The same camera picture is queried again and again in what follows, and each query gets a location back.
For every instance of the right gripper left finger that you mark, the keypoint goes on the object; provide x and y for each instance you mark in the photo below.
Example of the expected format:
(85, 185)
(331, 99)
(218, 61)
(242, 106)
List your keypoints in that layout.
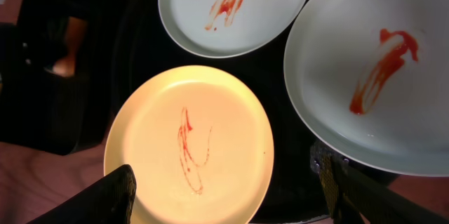
(109, 200)

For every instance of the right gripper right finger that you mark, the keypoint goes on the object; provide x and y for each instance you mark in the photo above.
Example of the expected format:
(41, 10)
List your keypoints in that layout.
(353, 197)

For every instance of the yellow plate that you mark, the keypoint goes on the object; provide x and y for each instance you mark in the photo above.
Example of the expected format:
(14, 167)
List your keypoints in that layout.
(200, 145)

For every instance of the light blue plate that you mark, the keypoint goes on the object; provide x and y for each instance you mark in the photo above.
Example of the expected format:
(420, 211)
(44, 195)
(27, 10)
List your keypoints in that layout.
(370, 79)
(226, 28)

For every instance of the black rectangular tray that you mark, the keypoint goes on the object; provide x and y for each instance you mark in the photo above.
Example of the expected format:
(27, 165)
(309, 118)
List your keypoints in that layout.
(56, 63)

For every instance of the black round tray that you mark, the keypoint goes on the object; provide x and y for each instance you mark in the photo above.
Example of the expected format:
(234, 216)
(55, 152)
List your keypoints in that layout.
(143, 49)

